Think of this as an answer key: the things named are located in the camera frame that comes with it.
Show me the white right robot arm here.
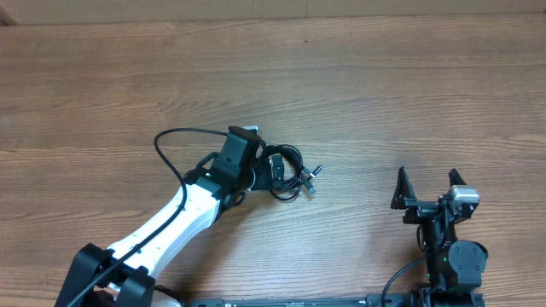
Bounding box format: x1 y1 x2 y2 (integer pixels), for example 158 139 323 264
380 167 489 306

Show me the thick black USB cable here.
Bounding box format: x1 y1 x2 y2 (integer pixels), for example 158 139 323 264
257 143 317 202

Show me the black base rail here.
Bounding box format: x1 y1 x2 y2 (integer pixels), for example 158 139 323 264
182 293 419 307

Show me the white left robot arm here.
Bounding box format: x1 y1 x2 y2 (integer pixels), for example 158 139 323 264
55 153 286 306

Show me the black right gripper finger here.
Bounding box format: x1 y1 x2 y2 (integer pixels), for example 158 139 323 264
448 168 466 186
391 166 416 210

